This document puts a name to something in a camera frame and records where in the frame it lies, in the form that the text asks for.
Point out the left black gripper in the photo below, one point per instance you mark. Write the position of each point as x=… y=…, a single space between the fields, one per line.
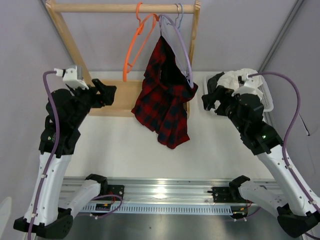
x=109 y=91

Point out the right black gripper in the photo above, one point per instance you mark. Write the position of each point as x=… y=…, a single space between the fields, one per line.
x=219 y=94

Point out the red black plaid skirt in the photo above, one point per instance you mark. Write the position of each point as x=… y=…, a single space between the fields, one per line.
x=165 y=90

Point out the lilac plastic hanger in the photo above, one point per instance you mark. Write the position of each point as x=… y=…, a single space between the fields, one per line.
x=186 y=69

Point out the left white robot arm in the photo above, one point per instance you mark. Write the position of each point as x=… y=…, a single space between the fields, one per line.
x=67 y=109

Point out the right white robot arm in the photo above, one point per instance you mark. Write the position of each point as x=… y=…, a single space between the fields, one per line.
x=295 y=210

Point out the black garment in basket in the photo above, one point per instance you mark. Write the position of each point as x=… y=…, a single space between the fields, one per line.
x=213 y=82

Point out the wooden clothes rack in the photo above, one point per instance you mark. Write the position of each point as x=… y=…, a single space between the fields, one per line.
x=118 y=97

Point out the white crumpled cloth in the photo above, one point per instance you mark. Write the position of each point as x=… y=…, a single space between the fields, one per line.
x=234 y=79

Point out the white plastic basket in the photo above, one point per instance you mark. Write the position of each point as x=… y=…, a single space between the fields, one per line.
x=266 y=97

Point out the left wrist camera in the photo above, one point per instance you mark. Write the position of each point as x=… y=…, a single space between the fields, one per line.
x=72 y=77

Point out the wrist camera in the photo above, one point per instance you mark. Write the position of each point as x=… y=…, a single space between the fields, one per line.
x=72 y=77
x=250 y=85

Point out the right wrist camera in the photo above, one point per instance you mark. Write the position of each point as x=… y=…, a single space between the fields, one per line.
x=250 y=85

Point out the light blue wire hanger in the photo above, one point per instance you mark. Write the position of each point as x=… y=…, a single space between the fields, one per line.
x=178 y=20

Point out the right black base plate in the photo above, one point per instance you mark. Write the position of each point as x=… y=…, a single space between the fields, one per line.
x=226 y=194

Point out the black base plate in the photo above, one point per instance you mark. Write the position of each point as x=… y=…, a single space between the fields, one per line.
x=226 y=194
x=115 y=189

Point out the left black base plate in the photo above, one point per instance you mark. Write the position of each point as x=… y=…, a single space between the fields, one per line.
x=115 y=189

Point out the aluminium mounting rail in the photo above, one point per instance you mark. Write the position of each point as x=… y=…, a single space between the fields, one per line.
x=176 y=191

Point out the slotted cable duct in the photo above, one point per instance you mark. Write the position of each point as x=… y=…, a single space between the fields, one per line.
x=170 y=209

